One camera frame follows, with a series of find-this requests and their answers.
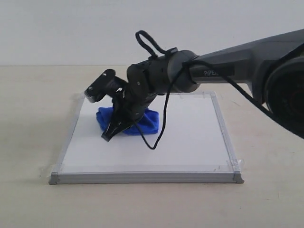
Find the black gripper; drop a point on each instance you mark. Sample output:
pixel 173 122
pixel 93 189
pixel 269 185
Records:
pixel 145 80

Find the blue cloth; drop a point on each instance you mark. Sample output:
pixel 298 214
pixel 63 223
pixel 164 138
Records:
pixel 149 123

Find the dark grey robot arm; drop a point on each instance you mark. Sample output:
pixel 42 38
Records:
pixel 269 72

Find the clear tape back right corner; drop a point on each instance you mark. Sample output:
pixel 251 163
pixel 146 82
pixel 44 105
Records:
pixel 199 94

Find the clear tape front left corner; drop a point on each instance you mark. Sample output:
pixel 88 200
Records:
pixel 44 172

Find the clear tape front right corner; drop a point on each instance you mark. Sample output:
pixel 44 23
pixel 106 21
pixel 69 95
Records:
pixel 234 165

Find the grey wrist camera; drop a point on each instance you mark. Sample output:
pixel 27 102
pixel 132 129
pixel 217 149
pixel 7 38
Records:
pixel 102 86

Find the white whiteboard with aluminium frame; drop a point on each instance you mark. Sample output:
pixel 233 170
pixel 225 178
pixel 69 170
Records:
pixel 195 141

